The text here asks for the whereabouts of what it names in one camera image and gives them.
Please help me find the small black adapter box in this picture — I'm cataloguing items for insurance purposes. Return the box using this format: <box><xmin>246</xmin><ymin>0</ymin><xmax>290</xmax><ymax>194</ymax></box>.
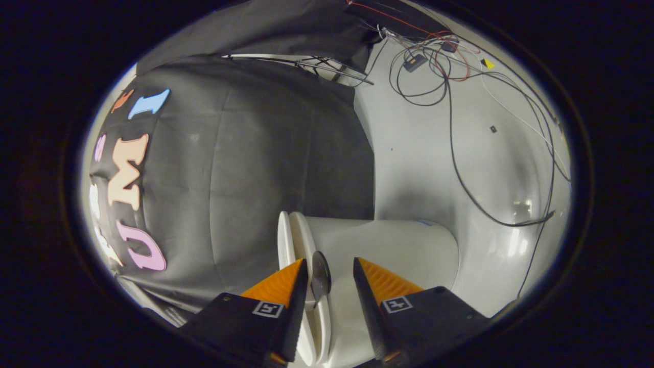
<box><xmin>403</xmin><ymin>53</ymin><xmax>429</xmax><ymax>73</ymax></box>

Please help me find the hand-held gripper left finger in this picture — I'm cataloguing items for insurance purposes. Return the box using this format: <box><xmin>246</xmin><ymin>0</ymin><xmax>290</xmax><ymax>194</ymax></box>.
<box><xmin>179</xmin><ymin>258</ymin><xmax>310</xmax><ymax>368</ymax></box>

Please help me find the white cable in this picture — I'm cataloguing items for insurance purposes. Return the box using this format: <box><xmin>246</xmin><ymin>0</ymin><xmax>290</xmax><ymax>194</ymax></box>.
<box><xmin>479</xmin><ymin>64</ymin><xmax>571</xmax><ymax>180</ymax></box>

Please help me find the black cable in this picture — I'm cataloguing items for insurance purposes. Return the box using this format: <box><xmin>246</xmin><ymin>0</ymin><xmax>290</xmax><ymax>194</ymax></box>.
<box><xmin>388</xmin><ymin>31</ymin><xmax>572</xmax><ymax>301</ymax></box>

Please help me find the red cable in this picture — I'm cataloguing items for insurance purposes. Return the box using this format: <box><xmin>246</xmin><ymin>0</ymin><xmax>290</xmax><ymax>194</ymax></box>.
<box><xmin>346</xmin><ymin>0</ymin><xmax>472</xmax><ymax>83</ymax></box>

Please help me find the white toilet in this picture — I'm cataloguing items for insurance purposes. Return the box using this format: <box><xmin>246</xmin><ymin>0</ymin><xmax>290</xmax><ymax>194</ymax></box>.
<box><xmin>278</xmin><ymin>211</ymin><xmax>460</xmax><ymax>368</ymax></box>

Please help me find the white toilet lid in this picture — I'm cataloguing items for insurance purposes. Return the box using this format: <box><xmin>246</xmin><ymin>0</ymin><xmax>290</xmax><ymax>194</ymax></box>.
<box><xmin>277</xmin><ymin>211</ymin><xmax>317</xmax><ymax>366</ymax></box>

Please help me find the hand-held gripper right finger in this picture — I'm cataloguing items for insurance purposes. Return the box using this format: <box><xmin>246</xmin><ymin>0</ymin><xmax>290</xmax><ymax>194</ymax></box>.
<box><xmin>353</xmin><ymin>257</ymin><xmax>491</xmax><ymax>368</ymax></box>

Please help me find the black backdrop cloth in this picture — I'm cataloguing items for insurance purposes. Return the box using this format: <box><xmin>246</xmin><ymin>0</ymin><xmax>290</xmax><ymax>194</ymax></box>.
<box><xmin>82</xmin><ymin>0</ymin><xmax>450</xmax><ymax>328</ymax></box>

